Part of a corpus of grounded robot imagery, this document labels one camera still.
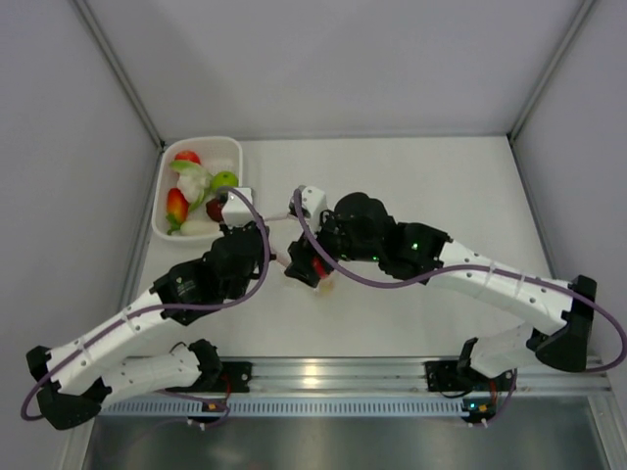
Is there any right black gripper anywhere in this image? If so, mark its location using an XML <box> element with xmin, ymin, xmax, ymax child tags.
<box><xmin>287</xmin><ymin>209</ymin><xmax>382</xmax><ymax>288</ymax></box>

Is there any red fake tomato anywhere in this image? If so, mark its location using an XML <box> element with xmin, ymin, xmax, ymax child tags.
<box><xmin>312</xmin><ymin>257</ymin><xmax>329</xmax><ymax>279</ymax></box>
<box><xmin>174</xmin><ymin>150</ymin><xmax>201</xmax><ymax>165</ymax></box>

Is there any clear zip top bag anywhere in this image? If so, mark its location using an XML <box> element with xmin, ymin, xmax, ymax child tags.
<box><xmin>262</xmin><ymin>208</ymin><xmax>339</xmax><ymax>298</ymax></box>

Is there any purple fake eggplant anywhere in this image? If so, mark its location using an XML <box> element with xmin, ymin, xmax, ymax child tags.
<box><xmin>205</xmin><ymin>198</ymin><xmax>223</xmax><ymax>223</ymax></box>

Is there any green fake apple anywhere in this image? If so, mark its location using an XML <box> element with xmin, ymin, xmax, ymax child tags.
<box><xmin>210</xmin><ymin>170</ymin><xmax>239</xmax><ymax>193</ymax></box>

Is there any white fake radish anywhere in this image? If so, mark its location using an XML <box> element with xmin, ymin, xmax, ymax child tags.
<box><xmin>167</xmin><ymin>215</ymin><xmax>219</xmax><ymax>237</ymax></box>

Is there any green white fake cabbage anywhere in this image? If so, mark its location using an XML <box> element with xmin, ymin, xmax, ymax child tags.
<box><xmin>169</xmin><ymin>160</ymin><xmax>213</xmax><ymax>212</ymax></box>

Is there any red orange fake fruit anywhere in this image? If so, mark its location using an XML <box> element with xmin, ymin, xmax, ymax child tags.
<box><xmin>166</xmin><ymin>188</ymin><xmax>189</xmax><ymax>225</ymax></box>

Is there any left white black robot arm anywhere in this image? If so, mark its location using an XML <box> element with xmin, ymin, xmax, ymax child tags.
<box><xmin>21</xmin><ymin>222</ymin><xmax>272</xmax><ymax>430</ymax></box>

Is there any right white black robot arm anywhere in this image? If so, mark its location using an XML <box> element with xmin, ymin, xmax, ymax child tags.
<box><xmin>285</xmin><ymin>186</ymin><xmax>596</xmax><ymax>389</ymax></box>

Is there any white perforated plastic basket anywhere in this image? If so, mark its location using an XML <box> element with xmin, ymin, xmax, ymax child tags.
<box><xmin>152</xmin><ymin>136</ymin><xmax>244</xmax><ymax>246</ymax></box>

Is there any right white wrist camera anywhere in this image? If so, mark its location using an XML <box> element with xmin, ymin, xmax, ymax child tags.
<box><xmin>298</xmin><ymin>185</ymin><xmax>328</xmax><ymax>222</ymax></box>

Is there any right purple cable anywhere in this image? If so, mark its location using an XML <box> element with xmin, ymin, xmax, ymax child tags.
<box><xmin>292</xmin><ymin>190</ymin><xmax>627</xmax><ymax>422</ymax></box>

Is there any purple cable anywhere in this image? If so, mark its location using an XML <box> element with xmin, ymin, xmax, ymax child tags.
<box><xmin>292</xmin><ymin>190</ymin><xmax>627</xmax><ymax>422</ymax></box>
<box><xmin>19</xmin><ymin>187</ymin><xmax>271</xmax><ymax>422</ymax></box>

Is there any aluminium mounting rail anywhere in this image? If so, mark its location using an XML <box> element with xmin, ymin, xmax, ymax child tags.
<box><xmin>244</xmin><ymin>356</ymin><xmax>612</xmax><ymax>397</ymax></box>

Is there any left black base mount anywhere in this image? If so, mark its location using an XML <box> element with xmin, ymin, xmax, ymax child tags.
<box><xmin>201</xmin><ymin>361</ymin><xmax>253</xmax><ymax>394</ymax></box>

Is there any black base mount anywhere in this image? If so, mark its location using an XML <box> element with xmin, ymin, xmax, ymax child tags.
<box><xmin>201</xmin><ymin>361</ymin><xmax>253</xmax><ymax>394</ymax></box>
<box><xmin>424</xmin><ymin>360</ymin><xmax>467</xmax><ymax>394</ymax></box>

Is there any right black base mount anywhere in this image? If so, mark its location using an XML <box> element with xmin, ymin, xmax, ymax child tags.
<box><xmin>424</xmin><ymin>360</ymin><xmax>467</xmax><ymax>394</ymax></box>

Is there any slotted white cable duct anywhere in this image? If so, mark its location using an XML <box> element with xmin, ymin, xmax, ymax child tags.
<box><xmin>100</xmin><ymin>396</ymin><xmax>490</xmax><ymax>418</ymax></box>

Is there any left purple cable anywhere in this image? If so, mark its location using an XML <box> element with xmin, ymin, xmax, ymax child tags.
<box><xmin>19</xmin><ymin>187</ymin><xmax>271</xmax><ymax>422</ymax></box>

